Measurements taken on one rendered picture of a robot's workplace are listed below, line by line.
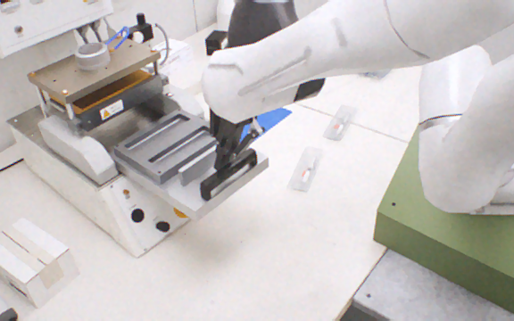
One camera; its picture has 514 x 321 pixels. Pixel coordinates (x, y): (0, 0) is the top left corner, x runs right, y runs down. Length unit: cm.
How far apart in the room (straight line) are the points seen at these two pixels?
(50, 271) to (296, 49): 79
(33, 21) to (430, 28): 101
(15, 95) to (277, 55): 126
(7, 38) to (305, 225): 84
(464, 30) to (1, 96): 144
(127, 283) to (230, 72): 67
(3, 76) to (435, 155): 132
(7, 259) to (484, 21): 103
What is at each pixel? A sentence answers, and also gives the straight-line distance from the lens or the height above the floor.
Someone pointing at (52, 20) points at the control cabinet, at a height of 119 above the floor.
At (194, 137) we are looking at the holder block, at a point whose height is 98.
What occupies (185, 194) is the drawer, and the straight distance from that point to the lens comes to 99.
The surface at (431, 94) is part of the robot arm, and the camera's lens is 75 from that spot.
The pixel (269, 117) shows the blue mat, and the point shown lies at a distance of 160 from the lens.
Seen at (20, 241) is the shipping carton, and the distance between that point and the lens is 122.
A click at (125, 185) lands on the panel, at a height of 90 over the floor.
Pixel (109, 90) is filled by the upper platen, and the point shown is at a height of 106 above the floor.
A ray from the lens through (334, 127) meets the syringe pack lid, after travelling 151.
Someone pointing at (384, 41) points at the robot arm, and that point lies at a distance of 50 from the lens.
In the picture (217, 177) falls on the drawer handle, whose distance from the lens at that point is 96.
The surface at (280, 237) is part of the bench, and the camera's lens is 119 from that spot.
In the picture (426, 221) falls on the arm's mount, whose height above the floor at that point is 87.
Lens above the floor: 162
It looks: 38 degrees down
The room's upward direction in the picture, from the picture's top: 4 degrees counter-clockwise
